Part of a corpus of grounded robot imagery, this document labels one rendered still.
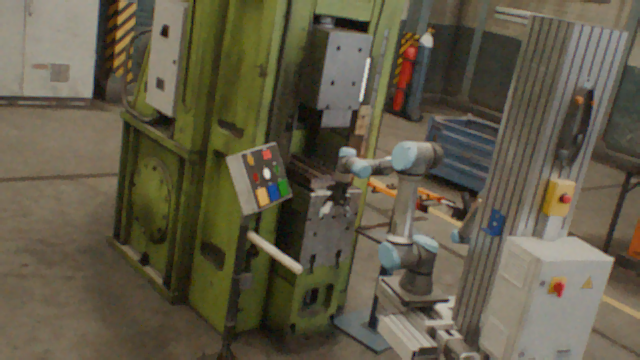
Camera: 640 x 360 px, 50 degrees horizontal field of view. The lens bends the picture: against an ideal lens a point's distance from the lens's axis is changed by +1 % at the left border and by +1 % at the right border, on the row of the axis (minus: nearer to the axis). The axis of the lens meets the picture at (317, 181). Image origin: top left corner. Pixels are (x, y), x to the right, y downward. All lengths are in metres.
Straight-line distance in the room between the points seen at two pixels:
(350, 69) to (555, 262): 1.61
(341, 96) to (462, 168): 4.07
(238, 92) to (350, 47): 0.66
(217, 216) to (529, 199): 1.96
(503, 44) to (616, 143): 2.66
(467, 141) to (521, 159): 4.85
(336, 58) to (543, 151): 1.35
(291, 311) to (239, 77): 1.33
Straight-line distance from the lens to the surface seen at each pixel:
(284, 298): 3.98
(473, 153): 7.52
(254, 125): 3.57
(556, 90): 2.61
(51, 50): 8.53
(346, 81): 3.67
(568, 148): 2.72
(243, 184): 3.18
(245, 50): 3.76
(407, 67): 11.19
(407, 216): 2.83
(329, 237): 3.88
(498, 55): 12.59
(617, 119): 11.36
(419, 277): 2.99
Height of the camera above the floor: 2.06
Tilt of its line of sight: 17 degrees down
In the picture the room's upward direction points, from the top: 10 degrees clockwise
